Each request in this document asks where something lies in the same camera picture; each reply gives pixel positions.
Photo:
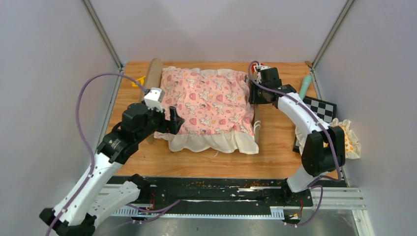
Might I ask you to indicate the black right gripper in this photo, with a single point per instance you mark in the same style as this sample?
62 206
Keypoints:
254 98

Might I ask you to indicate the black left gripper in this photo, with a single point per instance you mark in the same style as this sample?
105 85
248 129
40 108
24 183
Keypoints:
170 126

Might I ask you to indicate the wooden striped pet bed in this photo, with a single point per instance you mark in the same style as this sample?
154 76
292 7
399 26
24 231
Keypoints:
153 78

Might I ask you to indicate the orange duck print pillow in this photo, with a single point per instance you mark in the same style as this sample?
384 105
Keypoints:
352 145

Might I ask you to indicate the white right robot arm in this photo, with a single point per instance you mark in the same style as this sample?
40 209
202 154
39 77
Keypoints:
324 145

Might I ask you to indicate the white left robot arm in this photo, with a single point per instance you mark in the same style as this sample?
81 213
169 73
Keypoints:
80 213

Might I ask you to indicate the red white grid block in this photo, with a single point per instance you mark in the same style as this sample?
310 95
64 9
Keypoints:
253 77

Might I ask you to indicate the mint green massager wand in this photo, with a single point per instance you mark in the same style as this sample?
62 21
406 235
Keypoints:
304 86

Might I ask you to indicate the yellow triangle toy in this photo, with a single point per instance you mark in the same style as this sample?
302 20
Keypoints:
140 80

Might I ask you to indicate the black and silver chessboard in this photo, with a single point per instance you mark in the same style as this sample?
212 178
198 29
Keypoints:
323 109

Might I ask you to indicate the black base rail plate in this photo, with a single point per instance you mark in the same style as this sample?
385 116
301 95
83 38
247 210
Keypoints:
222 196

